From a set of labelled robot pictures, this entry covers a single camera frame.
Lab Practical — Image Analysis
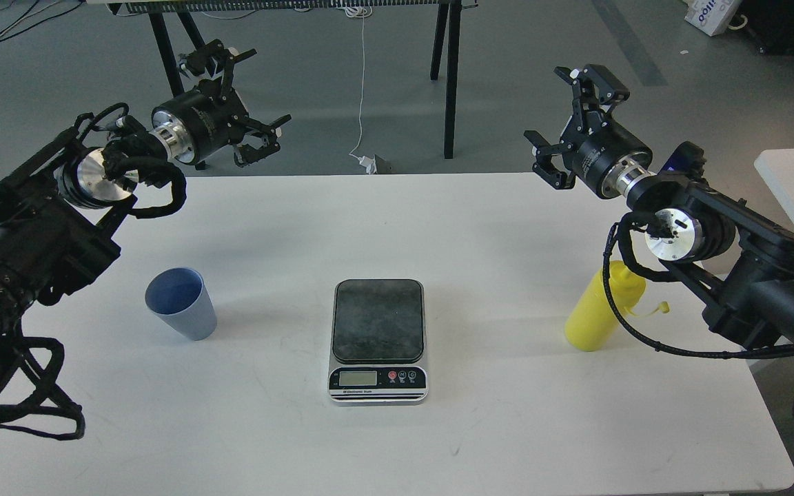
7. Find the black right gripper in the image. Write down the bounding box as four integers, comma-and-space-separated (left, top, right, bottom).
524, 65, 653, 200

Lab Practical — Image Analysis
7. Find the digital kitchen scale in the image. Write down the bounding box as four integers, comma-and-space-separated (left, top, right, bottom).
327, 278, 431, 406

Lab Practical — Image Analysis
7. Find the black trestle table background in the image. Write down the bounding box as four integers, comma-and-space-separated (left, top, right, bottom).
87, 0, 480, 161

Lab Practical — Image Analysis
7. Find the white cardboard box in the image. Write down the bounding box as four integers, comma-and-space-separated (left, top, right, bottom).
684, 1, 748, 37

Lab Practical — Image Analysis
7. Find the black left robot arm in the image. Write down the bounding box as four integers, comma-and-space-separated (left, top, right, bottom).
0, 39, 290, 440

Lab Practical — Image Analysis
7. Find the blue ribbed plastic cup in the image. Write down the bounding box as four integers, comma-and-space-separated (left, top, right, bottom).
144, 267, 218, 341

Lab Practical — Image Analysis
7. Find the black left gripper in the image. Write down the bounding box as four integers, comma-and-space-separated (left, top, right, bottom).
151, 39, 292, 167

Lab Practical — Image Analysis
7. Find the yellow squeeze bottle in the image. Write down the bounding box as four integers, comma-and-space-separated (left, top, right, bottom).
564, 260, 647, 352

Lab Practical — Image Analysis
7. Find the white power adapter on floor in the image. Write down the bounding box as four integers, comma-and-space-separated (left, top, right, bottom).
358, 155, 394, 175

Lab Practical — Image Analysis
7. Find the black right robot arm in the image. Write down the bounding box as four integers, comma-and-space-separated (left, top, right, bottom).
524, 65, 794, 360

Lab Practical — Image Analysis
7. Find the white hanging cable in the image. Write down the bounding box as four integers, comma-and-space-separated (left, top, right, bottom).
347, 7, 370, 163

